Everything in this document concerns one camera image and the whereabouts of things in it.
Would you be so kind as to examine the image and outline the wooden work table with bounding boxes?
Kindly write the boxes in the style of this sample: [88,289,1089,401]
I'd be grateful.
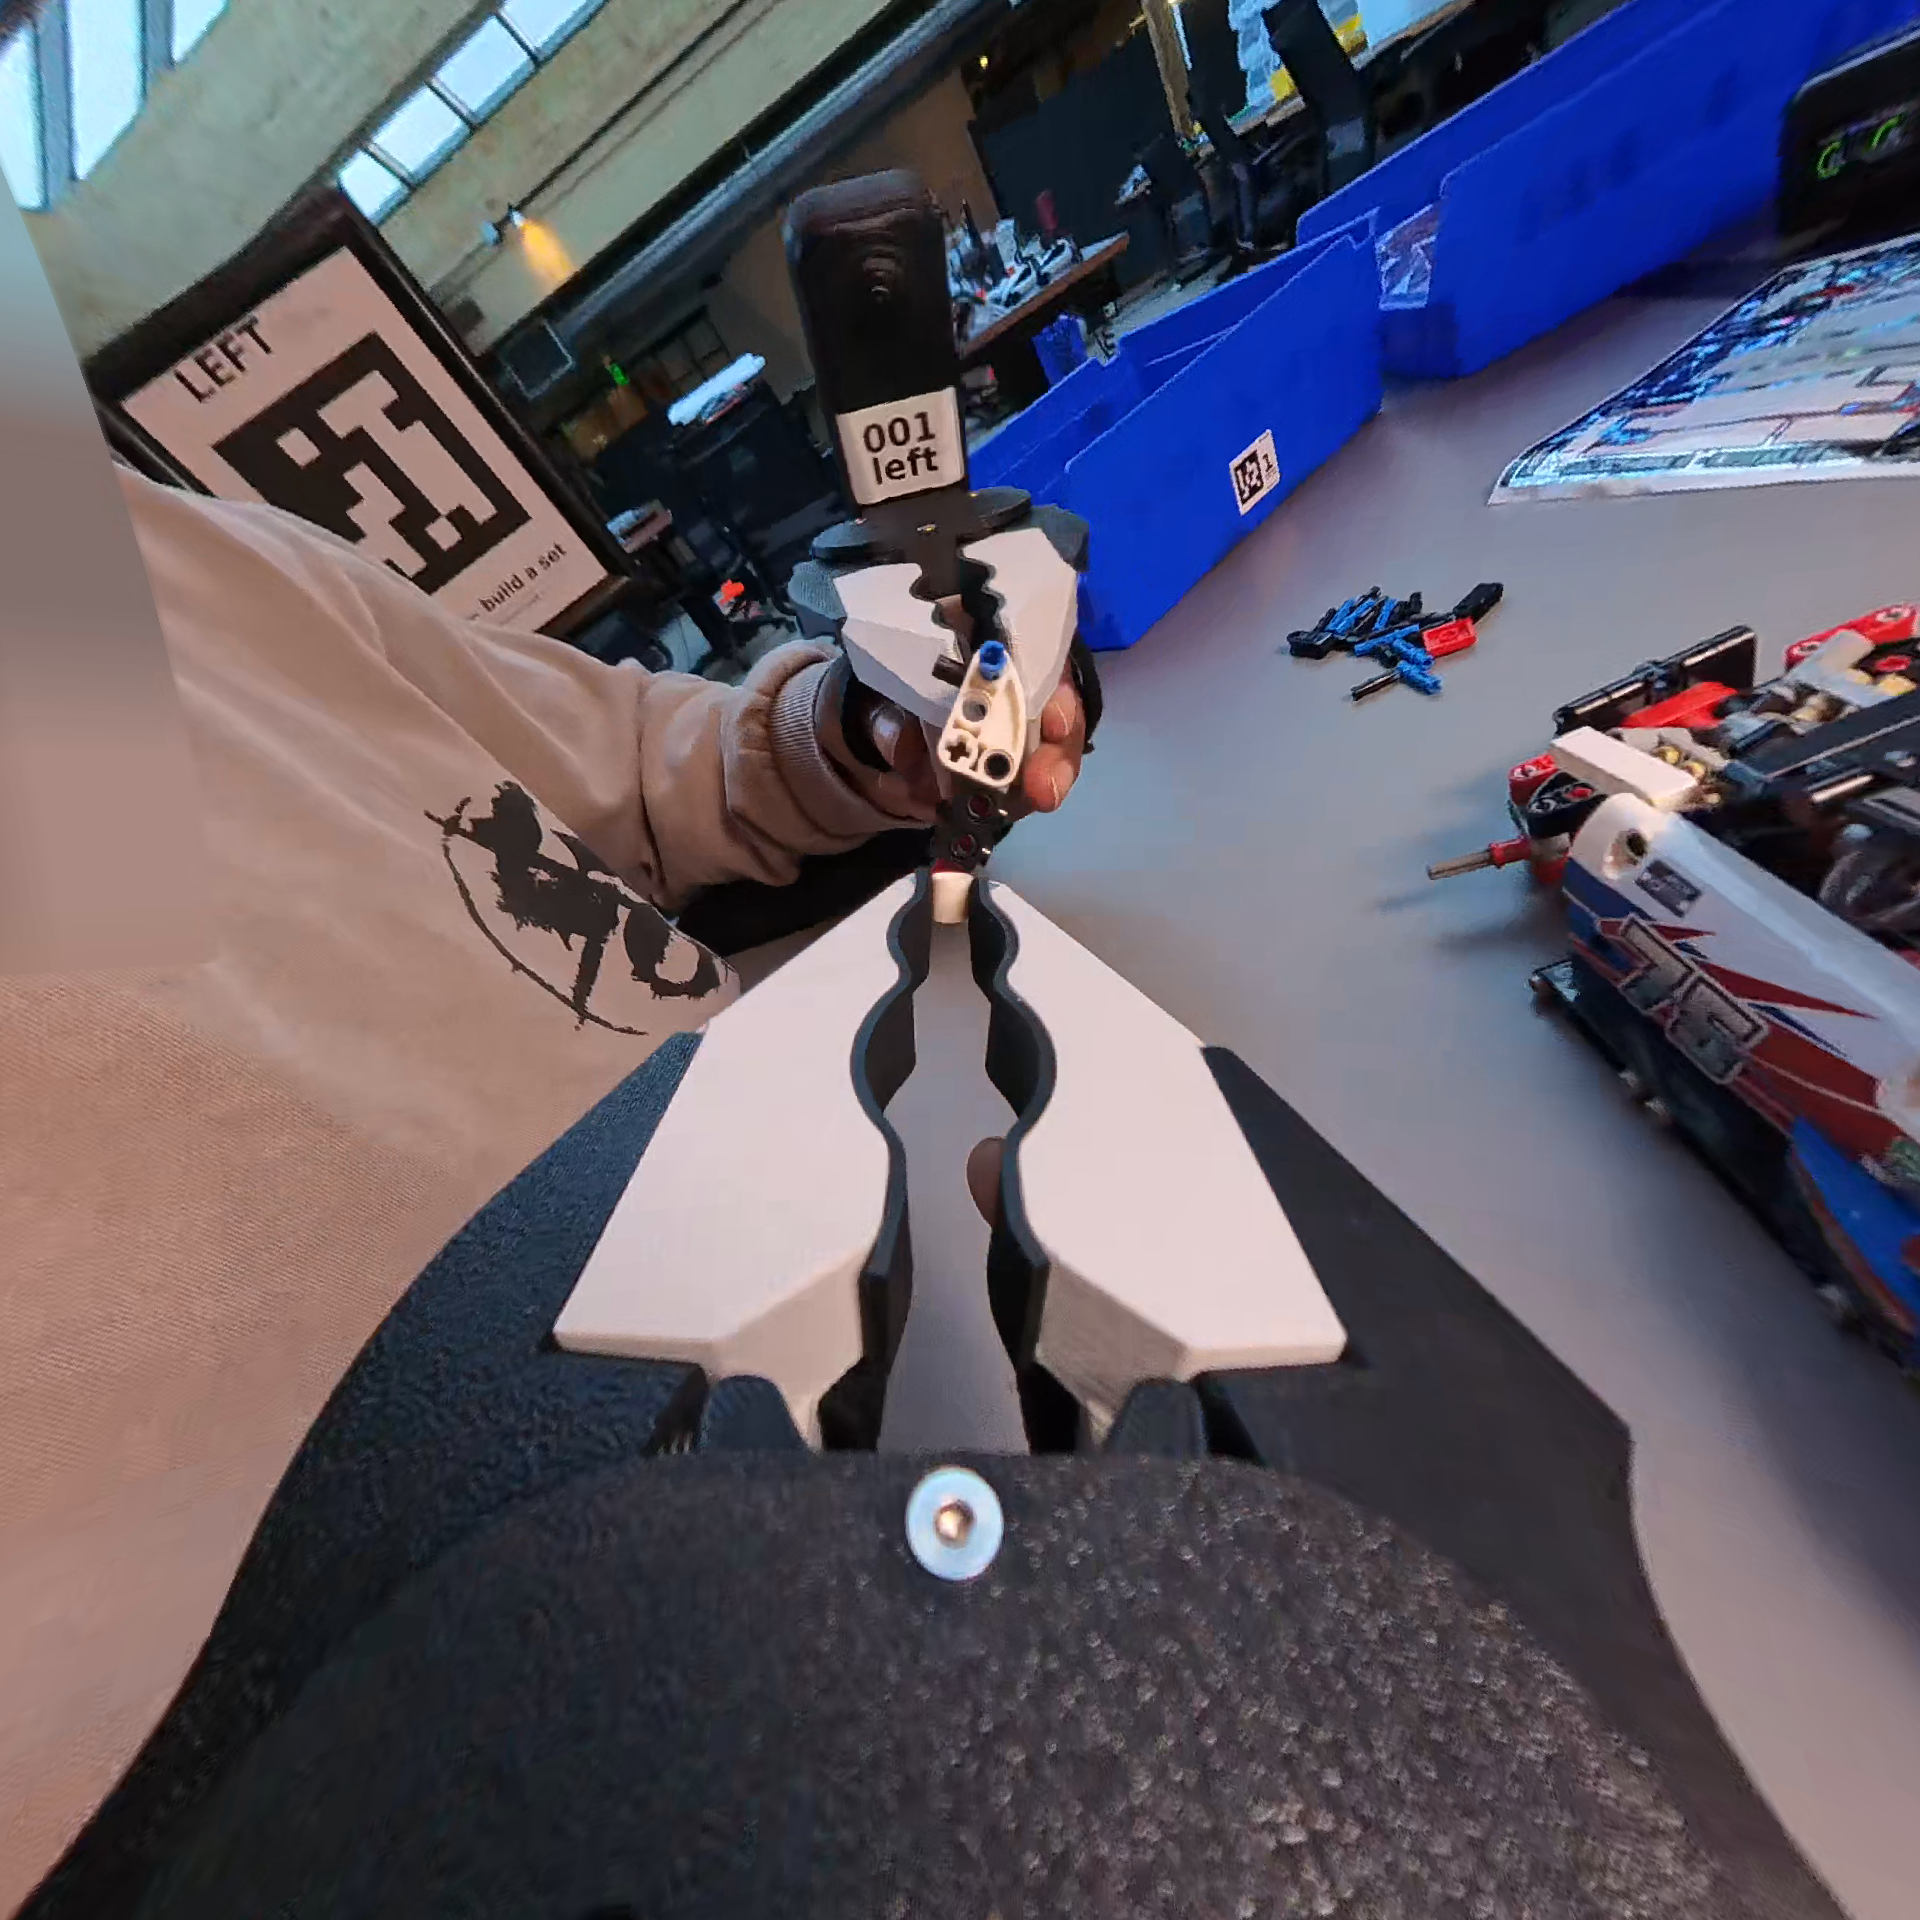
[958,231,1131,362]

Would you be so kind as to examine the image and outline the person's left forearm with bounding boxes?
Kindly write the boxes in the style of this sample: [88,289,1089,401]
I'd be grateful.
[495,632,939,900]

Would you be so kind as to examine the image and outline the blue plastic bin white tag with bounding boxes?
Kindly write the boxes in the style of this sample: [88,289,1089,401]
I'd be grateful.
[968,231,1384,650]

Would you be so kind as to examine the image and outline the blue white lego race car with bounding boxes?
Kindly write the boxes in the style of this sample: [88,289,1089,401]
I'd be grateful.
[1424,602,1920,1373]

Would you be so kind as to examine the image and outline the black framed white sign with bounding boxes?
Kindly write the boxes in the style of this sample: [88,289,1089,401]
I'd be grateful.
[88,202,632,632]

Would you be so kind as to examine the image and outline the person's left hand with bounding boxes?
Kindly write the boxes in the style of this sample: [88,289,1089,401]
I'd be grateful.
[863,661,1089,825]

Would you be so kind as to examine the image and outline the black power bank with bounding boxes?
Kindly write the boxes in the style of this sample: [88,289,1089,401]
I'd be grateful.
[1777,30,1920,235]

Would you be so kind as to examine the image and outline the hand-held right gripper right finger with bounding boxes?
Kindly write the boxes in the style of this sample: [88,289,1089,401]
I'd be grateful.
[972,883,1344,1449]

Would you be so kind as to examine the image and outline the black office chair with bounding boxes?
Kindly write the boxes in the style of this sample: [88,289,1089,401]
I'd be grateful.
[599,391,844,677]

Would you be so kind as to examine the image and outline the holographic sticker sheet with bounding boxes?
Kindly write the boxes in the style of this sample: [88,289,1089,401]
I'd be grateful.
[1490,231,1920,505]

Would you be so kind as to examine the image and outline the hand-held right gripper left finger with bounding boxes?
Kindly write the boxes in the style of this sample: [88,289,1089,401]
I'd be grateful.
[558,873,920,1449]

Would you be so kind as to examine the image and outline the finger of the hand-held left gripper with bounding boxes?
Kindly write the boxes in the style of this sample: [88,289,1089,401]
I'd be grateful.
[832,561,978,740]
[974,532,1087,709]

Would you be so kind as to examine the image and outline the pile of small lego pins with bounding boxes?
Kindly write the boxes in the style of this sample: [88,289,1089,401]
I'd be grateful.
[1286,583,1505,704]

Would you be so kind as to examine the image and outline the white red lego assembly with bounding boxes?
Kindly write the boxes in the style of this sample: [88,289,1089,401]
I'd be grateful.
[931,642,1036,875]

